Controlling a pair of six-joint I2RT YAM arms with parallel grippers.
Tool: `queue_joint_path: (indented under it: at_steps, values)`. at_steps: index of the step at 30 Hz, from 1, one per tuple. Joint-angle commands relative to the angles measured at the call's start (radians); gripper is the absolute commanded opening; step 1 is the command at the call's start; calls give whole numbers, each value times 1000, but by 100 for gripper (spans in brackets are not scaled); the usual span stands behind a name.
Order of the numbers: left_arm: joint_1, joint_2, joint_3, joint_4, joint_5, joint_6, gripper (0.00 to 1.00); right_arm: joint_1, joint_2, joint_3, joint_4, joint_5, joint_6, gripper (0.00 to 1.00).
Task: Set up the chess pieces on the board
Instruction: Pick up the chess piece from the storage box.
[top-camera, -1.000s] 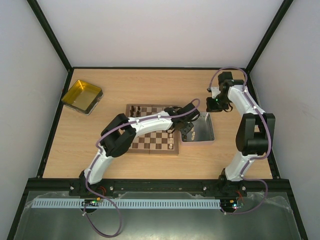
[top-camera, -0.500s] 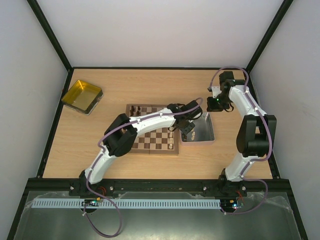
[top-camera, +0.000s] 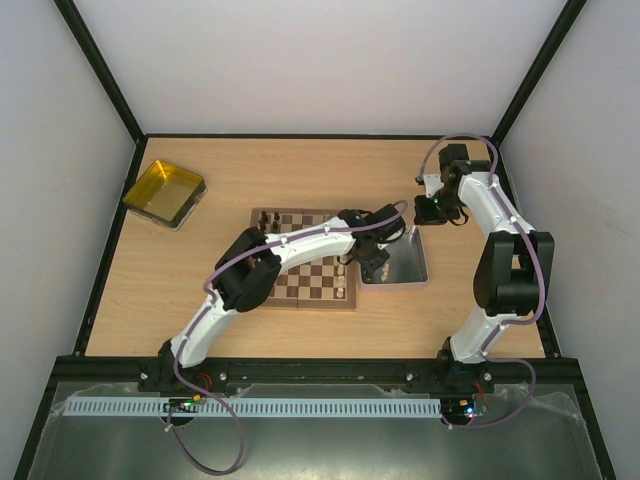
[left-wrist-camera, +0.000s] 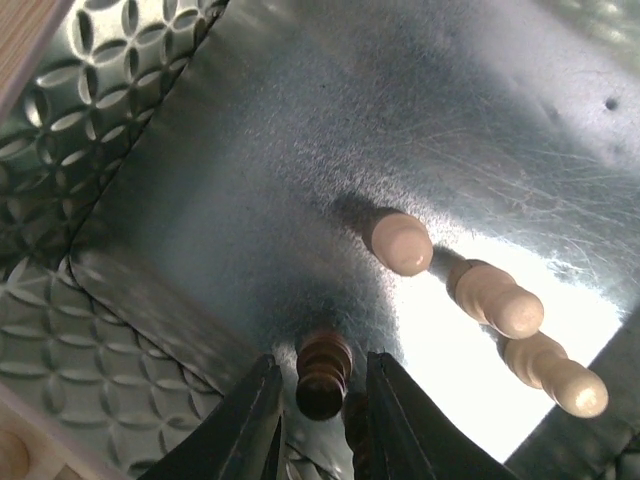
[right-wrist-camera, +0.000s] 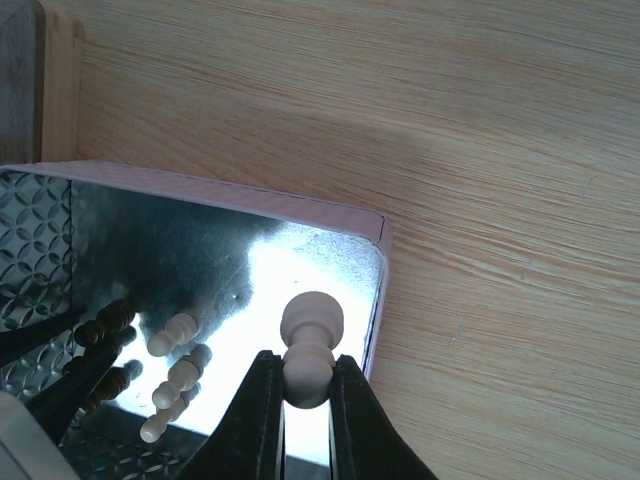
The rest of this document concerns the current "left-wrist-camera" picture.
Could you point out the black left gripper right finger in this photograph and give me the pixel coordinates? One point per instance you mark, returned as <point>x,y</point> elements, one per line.
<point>411,438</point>

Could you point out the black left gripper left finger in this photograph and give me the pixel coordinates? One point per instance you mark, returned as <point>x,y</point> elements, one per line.
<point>243,438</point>

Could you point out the pink metal tin tray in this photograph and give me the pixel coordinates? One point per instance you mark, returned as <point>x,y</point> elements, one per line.
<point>186,185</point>

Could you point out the dark pawn in tray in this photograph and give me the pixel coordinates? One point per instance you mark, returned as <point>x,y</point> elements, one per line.
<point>324,366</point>
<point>355,419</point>

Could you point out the white pawn in tray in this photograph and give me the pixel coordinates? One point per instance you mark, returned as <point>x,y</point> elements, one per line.
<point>492,297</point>
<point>402,244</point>
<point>542,363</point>

